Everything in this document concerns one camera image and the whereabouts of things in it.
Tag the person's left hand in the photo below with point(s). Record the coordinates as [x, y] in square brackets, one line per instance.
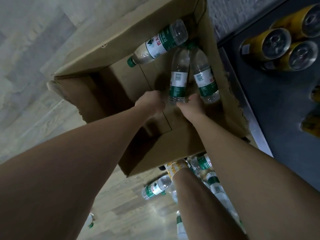
[151, 103]

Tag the person's right hand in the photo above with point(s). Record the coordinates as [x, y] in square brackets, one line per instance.
[193, 108]

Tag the brown cardboard box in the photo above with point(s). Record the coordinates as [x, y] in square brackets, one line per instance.
[120, 37]

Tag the dark grey metal shelf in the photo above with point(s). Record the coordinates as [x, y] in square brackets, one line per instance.
[275, 109]

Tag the water bottles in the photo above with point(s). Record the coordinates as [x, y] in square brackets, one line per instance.
[153, 188]

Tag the person's right forearm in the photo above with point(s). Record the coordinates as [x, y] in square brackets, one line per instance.
[262, 177]

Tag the person's left forearm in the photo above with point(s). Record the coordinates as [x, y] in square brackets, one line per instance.
[62, 177]

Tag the person's yellow patterned right sock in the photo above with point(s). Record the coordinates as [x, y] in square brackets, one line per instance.
[176, 167]

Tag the person's right leg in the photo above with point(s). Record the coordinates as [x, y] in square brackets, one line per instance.
[200, 209]

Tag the group of small gold cans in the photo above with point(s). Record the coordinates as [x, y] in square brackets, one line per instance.
[275, 44]

